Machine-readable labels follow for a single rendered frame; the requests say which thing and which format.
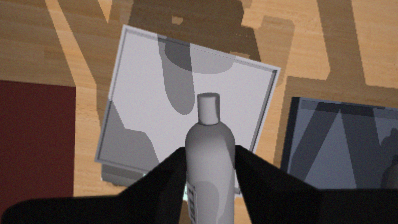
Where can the grey gas cylinder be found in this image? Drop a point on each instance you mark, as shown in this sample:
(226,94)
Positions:
(210,160)
(392,182)

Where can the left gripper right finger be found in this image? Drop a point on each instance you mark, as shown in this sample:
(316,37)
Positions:
(273,196)

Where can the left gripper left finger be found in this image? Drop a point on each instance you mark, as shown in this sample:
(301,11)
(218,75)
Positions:
(159,201)

